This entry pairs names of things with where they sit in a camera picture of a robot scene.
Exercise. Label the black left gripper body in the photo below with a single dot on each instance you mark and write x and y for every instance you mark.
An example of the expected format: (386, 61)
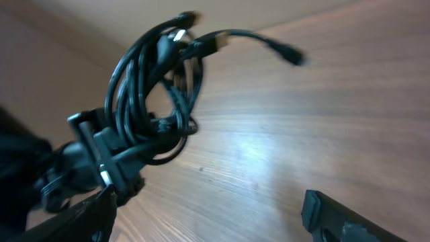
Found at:
(42, 176)

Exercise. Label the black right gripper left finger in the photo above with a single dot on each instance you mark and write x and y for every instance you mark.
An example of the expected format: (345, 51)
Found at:
(89, 220)

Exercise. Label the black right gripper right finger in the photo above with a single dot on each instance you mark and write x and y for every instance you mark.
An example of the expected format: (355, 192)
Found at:
(327, 220)

